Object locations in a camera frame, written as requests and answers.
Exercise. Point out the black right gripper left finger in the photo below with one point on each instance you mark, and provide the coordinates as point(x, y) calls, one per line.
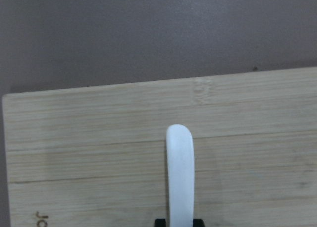
point(161, 223)

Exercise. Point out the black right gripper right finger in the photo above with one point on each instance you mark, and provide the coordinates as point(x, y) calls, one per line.
point(198, 223)

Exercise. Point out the white ceramic spoon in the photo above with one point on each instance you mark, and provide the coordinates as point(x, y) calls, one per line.
point(181, 175)

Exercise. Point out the bamboo cutting board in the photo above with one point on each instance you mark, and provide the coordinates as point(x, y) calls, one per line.
point(95, 156)

